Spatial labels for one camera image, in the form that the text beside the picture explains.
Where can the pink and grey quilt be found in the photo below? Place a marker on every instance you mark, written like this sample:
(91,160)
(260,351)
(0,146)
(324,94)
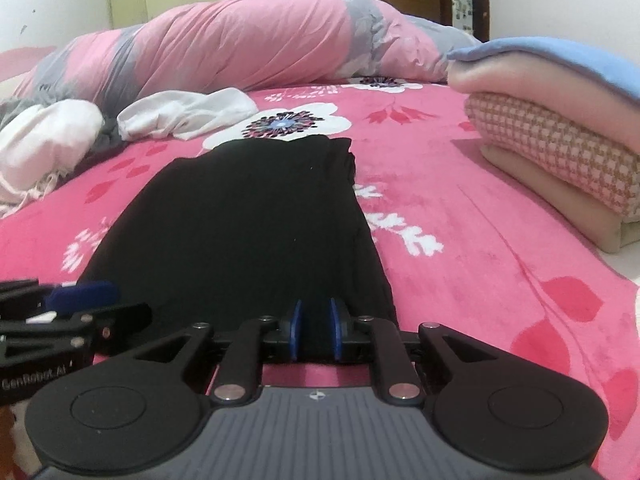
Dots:
(250,40)

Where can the pink floral blanket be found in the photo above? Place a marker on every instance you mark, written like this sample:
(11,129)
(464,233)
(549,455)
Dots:
(475,235)

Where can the folded beige garment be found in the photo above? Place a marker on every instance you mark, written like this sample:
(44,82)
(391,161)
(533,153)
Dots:
(575,215)

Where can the folded blue garment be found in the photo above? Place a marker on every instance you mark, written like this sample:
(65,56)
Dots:
(550,57)

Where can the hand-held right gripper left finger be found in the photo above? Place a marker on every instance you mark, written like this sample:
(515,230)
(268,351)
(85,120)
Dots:
(296,331)

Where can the small white garment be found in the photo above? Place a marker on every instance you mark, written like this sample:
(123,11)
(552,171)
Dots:
(190,110)

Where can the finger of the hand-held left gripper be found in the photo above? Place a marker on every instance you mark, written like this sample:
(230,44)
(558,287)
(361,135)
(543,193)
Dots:
(85,292)
(125,317)

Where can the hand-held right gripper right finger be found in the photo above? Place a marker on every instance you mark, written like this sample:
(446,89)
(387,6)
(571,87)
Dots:
(338,331)

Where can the folded cream pink garment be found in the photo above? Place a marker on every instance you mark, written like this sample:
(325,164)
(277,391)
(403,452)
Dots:
(540,85)

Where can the dark grey garment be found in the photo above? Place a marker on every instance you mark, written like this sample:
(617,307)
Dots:
(111,132)

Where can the folded checkered garment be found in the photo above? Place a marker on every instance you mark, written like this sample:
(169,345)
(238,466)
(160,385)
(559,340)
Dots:
(550,145)

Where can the large white garment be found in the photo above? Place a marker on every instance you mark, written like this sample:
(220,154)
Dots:
(45,130)

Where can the black garment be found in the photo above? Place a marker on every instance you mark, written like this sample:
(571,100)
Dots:
(240,235)

